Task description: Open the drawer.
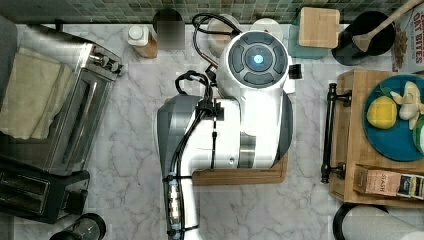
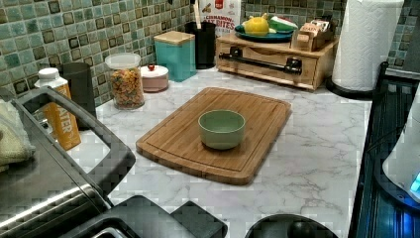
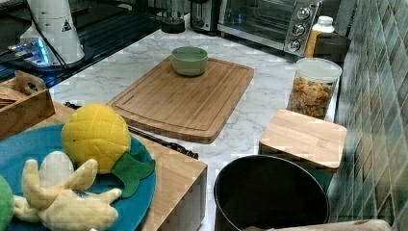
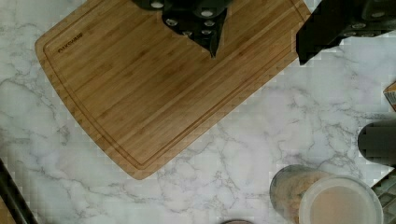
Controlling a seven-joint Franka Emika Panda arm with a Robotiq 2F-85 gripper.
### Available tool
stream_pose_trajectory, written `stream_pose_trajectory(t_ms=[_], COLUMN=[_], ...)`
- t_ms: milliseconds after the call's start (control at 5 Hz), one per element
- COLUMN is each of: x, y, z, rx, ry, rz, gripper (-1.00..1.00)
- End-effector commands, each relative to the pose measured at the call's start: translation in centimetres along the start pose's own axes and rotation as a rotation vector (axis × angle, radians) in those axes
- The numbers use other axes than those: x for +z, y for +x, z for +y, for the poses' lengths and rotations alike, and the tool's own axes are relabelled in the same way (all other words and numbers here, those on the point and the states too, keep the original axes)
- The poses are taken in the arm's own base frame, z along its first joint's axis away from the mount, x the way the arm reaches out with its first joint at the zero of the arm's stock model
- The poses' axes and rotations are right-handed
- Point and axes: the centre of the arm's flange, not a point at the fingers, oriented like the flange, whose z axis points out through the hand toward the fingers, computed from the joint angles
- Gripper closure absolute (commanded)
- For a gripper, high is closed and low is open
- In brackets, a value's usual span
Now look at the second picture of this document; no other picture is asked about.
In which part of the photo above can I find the orange water bottle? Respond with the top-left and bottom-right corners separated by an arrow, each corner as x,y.
35,67 -> 81,150

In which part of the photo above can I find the cinnamon oat bites bag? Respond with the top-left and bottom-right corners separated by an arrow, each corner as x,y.
199,0 -> 242,37

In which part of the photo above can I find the black drawer handle bar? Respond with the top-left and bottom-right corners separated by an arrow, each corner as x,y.
219,47 -> 302,74

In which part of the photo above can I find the silver toaster oven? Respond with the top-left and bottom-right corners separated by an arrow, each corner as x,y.
0,87 -> 135,238

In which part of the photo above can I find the bamboo cutting board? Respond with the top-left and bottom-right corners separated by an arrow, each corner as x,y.
136,87 -> 291,185

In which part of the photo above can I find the yellow plush pineapple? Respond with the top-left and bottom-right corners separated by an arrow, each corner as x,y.
242,14 -> 269,37

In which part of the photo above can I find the dark grey cup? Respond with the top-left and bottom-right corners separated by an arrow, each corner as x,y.
57,62 -> 96,117

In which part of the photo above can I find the plush watermelon slice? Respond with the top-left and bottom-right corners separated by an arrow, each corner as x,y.
268,16 -> 297,32

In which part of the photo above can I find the black paper towel holder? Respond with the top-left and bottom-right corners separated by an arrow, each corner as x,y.
325,61 -> 389,101

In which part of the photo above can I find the white paper towel roll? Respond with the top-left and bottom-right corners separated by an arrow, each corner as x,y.
332,0 -> 404,91

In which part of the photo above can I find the glass jar of cereal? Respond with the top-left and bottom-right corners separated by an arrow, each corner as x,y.
105,53 -> 145,110

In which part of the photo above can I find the black utensil cup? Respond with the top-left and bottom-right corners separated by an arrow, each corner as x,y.
185,22 -> 216,69

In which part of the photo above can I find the wooden drawer box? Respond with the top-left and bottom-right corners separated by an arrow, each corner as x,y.
216,34 -> 338,90

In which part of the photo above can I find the yellow green towel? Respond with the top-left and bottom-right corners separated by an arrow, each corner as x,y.
0,100 -> 36,172

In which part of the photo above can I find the green ceramic bowl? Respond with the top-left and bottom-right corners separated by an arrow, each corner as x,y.
198,109 -> 246,150

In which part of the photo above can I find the wooden utensil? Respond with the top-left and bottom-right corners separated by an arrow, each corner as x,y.
193,0 -> 201,31

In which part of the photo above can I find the pink lidded dish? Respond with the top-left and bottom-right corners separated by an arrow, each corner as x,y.
141,64 -> 168,92

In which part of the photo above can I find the teal plate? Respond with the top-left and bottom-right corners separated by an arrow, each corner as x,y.
235,25 -> 293,43

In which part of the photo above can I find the wooden tea bag holder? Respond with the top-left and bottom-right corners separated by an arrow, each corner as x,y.
290,19 -> 335,52

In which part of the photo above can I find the black round object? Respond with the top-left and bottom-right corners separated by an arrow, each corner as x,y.
245,214 -> 338,238

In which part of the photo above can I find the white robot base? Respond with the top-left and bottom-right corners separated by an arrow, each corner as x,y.
373,80 -> 420,212

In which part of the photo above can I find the teal canister with wooden lid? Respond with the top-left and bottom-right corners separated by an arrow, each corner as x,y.
154,31 -> 196,82

